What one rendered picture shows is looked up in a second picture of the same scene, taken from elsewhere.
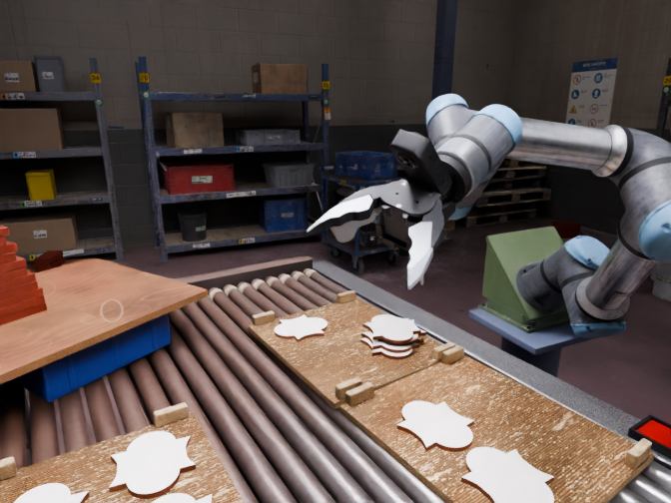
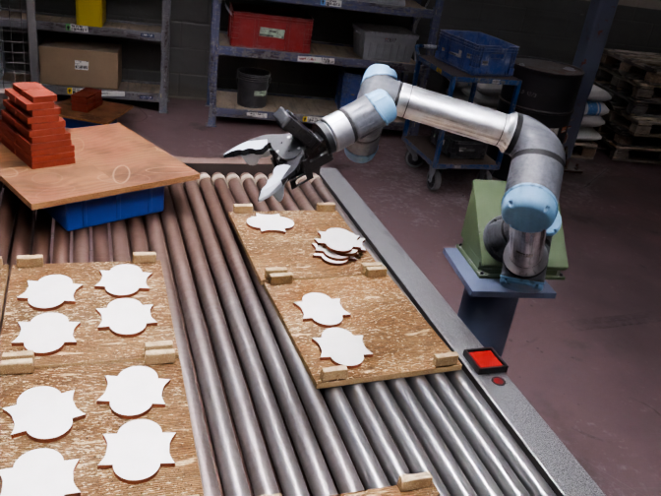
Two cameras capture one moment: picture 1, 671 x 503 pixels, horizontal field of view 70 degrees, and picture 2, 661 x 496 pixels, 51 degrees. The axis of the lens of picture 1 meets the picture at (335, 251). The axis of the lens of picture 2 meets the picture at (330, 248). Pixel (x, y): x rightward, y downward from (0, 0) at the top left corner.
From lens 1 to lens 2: 0.87 m
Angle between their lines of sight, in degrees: 14
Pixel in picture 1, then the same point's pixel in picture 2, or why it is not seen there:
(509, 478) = (342, 346)
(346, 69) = not seen: outside the picture
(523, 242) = not seen: hidden behind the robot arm
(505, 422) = (374, 322)
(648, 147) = (530, 137)
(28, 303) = (63, 155)
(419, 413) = (315, 300)
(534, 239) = not seen: hidden behind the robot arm
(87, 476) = (84, 278)
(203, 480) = (150, 297)
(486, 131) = (359, 110)
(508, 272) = (480, 218)
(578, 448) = (410, 347)
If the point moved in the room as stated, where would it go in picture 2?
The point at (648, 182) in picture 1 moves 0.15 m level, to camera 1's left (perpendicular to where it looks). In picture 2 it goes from (517, 165) to (450, 151)
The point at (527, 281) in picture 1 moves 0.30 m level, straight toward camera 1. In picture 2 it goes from (490, 230) to (441, 261)
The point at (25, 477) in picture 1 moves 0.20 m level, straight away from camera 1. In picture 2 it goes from (47, 269) to (42, 232)
